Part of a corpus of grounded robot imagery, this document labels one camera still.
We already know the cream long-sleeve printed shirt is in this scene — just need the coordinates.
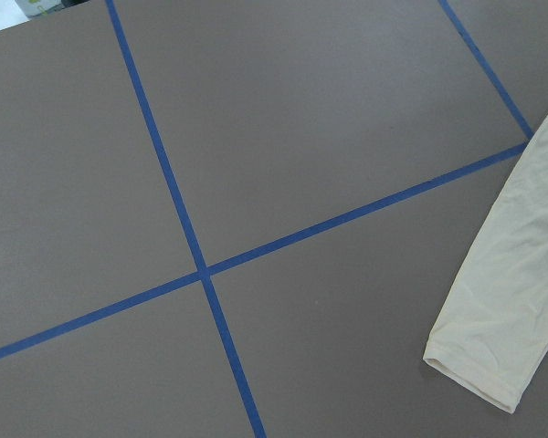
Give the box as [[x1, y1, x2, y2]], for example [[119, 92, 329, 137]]
[[423, 115, 548, 413]]

